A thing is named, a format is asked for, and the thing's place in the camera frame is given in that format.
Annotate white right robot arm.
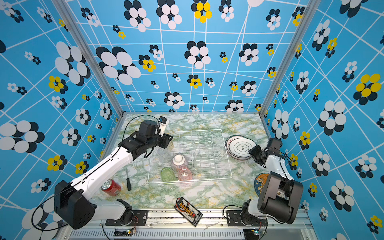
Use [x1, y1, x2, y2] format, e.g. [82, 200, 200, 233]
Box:
[241, 138, 304, 226]

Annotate green glass cup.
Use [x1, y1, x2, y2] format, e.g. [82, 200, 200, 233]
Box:
[161, 167, 177, 182]

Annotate plain white plate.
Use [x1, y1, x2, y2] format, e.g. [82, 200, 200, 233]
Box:
[229, 138, 257, 161]

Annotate pink glass cup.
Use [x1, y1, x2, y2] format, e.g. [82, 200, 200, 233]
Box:
[178, 167, 193, 181]

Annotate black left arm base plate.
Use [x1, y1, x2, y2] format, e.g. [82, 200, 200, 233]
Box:
[105, 210, 149, 227]

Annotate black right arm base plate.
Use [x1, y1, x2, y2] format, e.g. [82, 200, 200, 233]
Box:
[225, 210, 246, 227]

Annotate white wire dish rack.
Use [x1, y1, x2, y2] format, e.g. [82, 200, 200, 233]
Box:
[147, 129, 233, 185]

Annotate aluminium corner post left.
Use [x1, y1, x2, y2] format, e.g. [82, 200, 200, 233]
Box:
[52, 1, 124, 117]

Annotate aluminium corner post right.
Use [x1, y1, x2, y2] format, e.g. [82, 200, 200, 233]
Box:
[259, 0, 321, 118]

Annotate black screwdriver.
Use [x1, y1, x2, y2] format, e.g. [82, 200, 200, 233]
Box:
[126, 169, 132, 191]

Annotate black connector box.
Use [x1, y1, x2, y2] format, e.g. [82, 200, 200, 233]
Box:
[174, 197, 203, 227]

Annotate aluminium front rail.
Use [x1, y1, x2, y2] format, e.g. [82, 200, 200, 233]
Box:
[57, 209, 317, 240]

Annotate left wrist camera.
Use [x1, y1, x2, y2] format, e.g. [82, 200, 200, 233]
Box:
[158, 116, 169, 137]

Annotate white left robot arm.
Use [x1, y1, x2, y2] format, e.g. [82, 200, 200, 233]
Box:
[54, 117, 173, 230]

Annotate red soda can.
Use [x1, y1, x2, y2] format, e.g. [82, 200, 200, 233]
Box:
[101, 179, 121, 197]

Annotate round cartoon coaster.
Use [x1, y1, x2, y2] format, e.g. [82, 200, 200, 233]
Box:
[254, 173, 269, 197]

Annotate aluminium corner post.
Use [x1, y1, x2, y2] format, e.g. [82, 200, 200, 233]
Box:
[259, 0, 321, 118]
[52, 1, 124, 117]

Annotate striped ceramic bowl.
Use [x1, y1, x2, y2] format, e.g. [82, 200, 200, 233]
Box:
[171, 154, 189, 173]

